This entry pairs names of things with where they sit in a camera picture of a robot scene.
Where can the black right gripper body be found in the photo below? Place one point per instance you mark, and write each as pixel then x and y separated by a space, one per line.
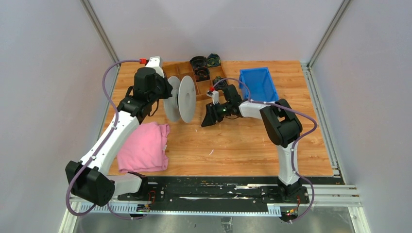
pixel 220 111

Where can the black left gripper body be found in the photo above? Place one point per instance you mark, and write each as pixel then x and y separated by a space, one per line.
pixel 162 91

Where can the grey perforated cable spool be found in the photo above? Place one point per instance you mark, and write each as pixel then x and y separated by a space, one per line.
pixel 182 103

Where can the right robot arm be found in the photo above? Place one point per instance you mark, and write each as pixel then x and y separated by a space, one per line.
pixel 282 127

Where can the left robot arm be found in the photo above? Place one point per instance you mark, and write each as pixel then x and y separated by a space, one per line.
pixel 88 178

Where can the wooden divided tray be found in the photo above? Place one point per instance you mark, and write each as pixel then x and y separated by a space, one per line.
pixel 181 69

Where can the green patterned rolled tie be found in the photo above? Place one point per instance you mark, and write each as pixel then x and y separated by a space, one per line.
pixel 219 83

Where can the orange black rolled tie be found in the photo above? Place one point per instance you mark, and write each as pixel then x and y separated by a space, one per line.
pixel 201 74

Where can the blue plastic bin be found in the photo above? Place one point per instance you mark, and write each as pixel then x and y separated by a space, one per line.
pixel 260 83

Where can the pink folded cloth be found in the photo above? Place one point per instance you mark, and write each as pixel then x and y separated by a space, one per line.
pixel 145 149

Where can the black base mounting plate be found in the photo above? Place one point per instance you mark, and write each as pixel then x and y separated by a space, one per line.
pixel 214 194

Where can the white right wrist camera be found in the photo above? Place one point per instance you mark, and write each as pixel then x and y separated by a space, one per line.
pixel 214 95

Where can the aluminium frame rail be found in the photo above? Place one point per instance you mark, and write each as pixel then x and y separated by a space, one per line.
pixel 325 196

